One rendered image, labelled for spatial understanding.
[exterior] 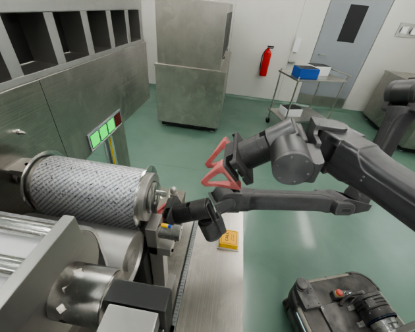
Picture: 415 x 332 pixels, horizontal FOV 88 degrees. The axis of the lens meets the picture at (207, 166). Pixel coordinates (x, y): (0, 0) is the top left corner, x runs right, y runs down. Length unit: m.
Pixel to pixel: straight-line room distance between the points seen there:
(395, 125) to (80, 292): 0.84
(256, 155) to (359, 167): 0.15
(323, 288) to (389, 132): 1.17
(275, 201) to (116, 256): 0.43
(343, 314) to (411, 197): 1.40
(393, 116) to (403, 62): 4.95
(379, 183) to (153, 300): 0.31
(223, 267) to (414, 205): 0.61
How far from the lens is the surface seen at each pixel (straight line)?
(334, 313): 1.69
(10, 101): 0.67
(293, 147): 0.33
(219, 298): 0.79
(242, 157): 0.40
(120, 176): 0.51
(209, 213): 0.60
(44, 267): 0.24
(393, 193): 0.36
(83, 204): 0.54
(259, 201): 0.64
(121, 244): 0.48
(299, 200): 0.70
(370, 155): 0.38
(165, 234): 0.55
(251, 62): 4.94
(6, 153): 0.67
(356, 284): 1.89
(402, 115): 0.85
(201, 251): 0.85
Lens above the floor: 1.63
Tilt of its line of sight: 37 degrees down
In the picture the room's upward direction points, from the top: 6 degrees clockwise
